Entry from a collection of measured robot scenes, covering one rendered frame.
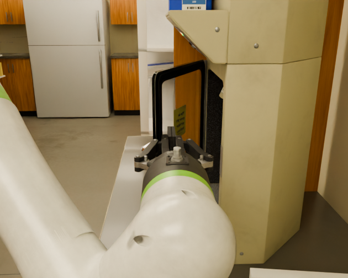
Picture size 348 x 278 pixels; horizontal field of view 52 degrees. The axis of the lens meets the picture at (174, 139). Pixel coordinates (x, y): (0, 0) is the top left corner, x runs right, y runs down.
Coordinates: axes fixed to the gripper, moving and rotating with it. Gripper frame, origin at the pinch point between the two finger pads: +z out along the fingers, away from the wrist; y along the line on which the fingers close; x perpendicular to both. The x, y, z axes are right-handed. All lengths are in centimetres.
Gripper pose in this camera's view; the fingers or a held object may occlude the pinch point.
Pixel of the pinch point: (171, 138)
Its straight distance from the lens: 69.1
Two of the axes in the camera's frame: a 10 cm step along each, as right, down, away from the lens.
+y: -10.0, 0.0, -0.4
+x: -0.1, 9.5, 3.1
